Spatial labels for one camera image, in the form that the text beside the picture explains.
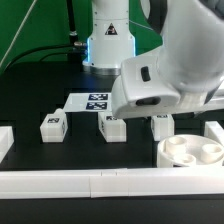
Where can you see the white left barrier block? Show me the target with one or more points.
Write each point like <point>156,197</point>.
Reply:
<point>6,140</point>

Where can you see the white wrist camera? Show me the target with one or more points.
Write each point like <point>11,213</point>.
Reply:
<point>140,92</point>

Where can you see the white barrier block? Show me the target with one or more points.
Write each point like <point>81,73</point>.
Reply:
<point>6,140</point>
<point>214,131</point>

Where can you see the white right barrier block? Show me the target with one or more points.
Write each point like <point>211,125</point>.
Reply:
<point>214,131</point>

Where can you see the white marker sheet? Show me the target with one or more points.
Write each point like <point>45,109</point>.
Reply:
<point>90,102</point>

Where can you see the white round stool seat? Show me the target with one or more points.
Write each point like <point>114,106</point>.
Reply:
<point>188,151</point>

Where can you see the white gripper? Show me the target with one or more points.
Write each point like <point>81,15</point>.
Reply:
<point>202,102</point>

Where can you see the white front barrier bar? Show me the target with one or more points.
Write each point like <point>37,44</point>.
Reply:
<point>111,183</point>

